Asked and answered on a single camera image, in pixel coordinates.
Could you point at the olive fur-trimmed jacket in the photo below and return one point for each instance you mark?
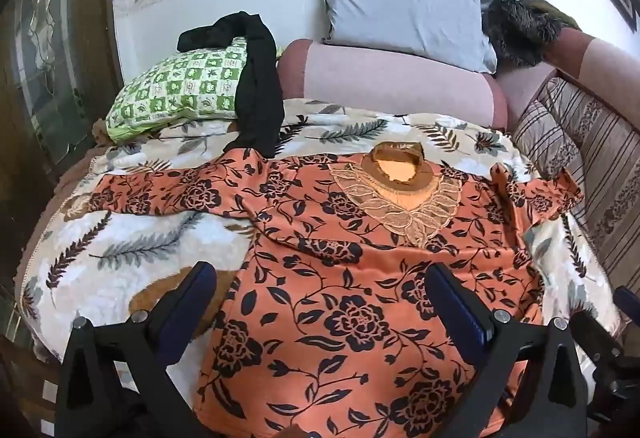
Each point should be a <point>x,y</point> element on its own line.
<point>520,28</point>

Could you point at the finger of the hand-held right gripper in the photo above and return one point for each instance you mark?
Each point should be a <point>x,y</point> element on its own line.
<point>628,298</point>
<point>595,338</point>

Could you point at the orange floral shirt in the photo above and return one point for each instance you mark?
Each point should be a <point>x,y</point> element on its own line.
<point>350,278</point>

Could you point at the grey pillow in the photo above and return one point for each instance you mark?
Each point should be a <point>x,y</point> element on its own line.
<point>400,8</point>

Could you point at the pink bolster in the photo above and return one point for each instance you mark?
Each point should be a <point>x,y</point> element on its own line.
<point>380,83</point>
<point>605,58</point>

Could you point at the green patterned pillow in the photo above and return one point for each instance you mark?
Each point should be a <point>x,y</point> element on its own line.
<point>170,88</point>

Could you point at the wooden door with stained glass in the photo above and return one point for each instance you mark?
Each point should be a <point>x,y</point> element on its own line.
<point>45,68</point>

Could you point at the pale pink cushion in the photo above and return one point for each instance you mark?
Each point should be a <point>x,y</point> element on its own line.
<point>522,91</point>

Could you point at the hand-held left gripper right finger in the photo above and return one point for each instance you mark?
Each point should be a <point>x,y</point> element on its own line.
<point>459,312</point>

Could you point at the leaf print blanket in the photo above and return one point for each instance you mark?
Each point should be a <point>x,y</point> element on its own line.
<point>125,248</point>

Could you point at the striped sofa cushion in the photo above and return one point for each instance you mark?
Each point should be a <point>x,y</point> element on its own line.
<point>595,158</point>

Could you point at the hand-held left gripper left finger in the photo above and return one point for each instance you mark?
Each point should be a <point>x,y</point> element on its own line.
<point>186,302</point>

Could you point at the black garment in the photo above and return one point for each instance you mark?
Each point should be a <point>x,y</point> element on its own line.
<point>257,83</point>

